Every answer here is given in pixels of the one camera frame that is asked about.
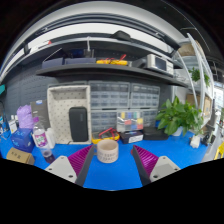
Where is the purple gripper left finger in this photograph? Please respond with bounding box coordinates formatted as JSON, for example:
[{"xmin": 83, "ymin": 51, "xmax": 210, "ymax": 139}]
[{"xmin": 46, "ymin": 145, "xmax": 95, "ymax": 186}]

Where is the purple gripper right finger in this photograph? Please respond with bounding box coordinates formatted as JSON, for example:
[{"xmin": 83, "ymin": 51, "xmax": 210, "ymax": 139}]
[{"xmin": 131, "ymin": 145, "xmax": 180, "ymax": 186}]

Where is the clear plastic water bottle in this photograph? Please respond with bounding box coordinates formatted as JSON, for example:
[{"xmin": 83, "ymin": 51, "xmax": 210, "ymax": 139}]
[{"xmin": 33, "ymin": 122, "xmax": 49, "ymax": 149}]

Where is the small dark glass cup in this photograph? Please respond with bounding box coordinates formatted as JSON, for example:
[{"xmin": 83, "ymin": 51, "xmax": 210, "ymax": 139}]
[{"xmin": 41, "ymin": 149, "xmax": 55, "ymax": 163}]

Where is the small black box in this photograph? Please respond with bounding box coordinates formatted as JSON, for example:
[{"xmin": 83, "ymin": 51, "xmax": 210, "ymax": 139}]
[{"xmin": 120, "ymin": 130, "xmax": 143, "ymax": 144}]

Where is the beige ceramic mug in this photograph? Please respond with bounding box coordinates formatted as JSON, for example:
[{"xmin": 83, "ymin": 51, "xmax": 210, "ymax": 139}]
[{"xmin": 97, "ymin": 139, "xmax": 119, "ymax": 163}]

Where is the white plastic bottle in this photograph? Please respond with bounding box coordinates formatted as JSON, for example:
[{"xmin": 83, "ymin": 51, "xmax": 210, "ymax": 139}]
[{"xmin": 46, "ymin": 128, "xmax": 56, "ymax": 149}]

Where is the black rectangular case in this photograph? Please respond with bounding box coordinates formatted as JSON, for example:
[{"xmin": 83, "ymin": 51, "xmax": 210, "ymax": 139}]
[{"xmin": 69, "ymin": 107, "xmax": 88, "ymax": 142}]

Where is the yellow red multimeter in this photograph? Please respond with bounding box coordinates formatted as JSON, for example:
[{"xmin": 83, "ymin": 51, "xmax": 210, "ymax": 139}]
[{"xmin": 92, "ymin": 128, "xmax": 120, "ymax": 144}]

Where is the clear box of coloured parts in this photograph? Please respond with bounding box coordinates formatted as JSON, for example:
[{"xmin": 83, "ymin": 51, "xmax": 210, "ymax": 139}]
[{"xmin": 116, "ymin": 111, "xmax": 144, "ymax": 132}]

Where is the green potted plant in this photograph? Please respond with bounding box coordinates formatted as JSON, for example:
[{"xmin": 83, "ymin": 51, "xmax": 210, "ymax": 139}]
[{"xmin": 155, "ymin": 97, "xmax": 204, "ymax": 136}]

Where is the blue tissue box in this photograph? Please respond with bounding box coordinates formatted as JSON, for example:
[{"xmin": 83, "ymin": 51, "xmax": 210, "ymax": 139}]
[{"xmin": 11, "ymin": 128, "xmax": 35, "ymax": 153}]

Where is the brown cardboard box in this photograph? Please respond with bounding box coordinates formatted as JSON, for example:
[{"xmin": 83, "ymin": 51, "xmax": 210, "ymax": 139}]
[{"xmin": 6, "ymin": 148, "xmax": 35, "ymax": 165}]

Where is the purple gloves bundle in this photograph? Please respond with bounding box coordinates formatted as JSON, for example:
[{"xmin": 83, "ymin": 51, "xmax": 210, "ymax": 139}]
[{"xmin": 17, "ymin": 105, "xmax": 38, "ymax": 129}]

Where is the white pegboard panel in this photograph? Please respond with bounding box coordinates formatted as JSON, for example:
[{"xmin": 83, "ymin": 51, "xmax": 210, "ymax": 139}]
[{"xmin": 47, "ymin": 85, "xmax": 92, "ymax": 144}]

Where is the grey drawer organiser cabinet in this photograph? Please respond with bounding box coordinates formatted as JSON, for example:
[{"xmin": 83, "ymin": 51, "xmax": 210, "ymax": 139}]
[{"xmin": 88, "ymin": 81, "xmax": 160, "ymax": 132}]

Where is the black shelf board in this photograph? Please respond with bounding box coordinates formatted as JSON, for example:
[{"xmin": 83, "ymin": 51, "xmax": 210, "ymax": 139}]
[{"xmin": 36, "ymin": 64, "xmax": 187, "ymax": 87}]

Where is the white microwave-like instrument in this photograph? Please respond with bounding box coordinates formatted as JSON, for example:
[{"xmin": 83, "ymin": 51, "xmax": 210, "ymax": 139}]
[{"xmin": 146, "ymin": 54, "xmax": 174, "ymax": 75}]

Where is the yellow tool on shelf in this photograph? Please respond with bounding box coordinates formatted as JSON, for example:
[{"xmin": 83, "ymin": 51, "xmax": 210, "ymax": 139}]
[{"xmin": 96, "ymin": 54, "xmax": 128, "ymax": 66}]

